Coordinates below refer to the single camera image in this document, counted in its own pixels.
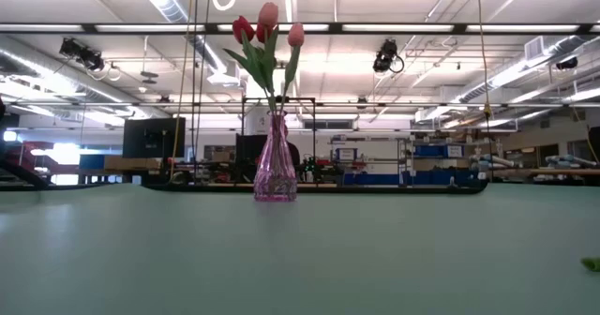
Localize pink artificial tulip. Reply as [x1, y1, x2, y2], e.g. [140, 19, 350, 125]
[279, 22, 306, 117]
[257, 1, 281, 114]

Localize pink glass vase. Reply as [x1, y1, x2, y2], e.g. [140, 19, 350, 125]
[252, 110, 299, 203]

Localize small black monitor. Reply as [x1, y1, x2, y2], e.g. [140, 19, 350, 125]
[235, 134, 268, 166]

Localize metal shelving rack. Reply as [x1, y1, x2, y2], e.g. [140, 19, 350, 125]
[397, 136, 470, 173]

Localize green table mat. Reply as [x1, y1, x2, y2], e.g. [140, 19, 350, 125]
[0, 183, 600, 315]

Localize blue storage bins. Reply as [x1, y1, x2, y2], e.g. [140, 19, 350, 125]
[344, 169, 487, 188]

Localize large black monitor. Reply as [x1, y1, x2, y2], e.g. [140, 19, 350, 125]
[122, 116, 187, 159]

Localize brown cardboard box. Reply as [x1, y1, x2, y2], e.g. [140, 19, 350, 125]
[103, 155, 160, 171]

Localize white air vent grille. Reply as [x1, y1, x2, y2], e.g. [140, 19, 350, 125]
[523, 36, 545, 62]

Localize black hanging cable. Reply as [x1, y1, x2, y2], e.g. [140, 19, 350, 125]
[195, 0, 212, 171]
[190, 0, 201, 185]

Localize black overhead frame beam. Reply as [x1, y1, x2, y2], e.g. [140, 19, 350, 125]
[0, 22, 600, 36]

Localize black ceiling-mounted camera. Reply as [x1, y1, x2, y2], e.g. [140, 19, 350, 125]
[373, 37, 405, 75]
[58, 37, 105, 71]

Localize yellow hanging cable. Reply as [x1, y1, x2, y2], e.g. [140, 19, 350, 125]
[473, 0, 494, 185]

